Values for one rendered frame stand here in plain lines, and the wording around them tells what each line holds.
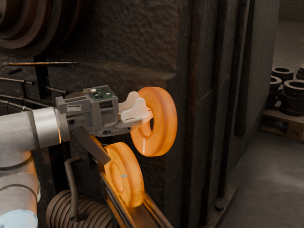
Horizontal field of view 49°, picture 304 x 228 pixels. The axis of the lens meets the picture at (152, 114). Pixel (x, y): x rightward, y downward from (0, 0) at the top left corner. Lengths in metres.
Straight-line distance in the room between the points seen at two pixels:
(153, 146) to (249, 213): 1.15
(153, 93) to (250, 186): 1.34
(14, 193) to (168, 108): 0.33
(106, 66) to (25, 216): 0.55
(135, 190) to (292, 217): 1.23
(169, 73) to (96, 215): 0.43
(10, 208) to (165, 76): 0.52
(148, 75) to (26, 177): 0.43
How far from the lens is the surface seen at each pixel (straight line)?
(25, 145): 0.65
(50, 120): 0.65
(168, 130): 0.68
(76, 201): 0.96
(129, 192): 0.73
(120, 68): 0.97
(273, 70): 2.99
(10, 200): 0.60
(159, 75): 0.91
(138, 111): 0.69
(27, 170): 0.68
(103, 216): 0.94
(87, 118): 0.67
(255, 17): 1.59
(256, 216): 1.79
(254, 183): 2.00
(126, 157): 0.73
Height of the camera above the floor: 1.17
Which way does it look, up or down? 26 degrees down
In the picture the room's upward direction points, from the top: straight up
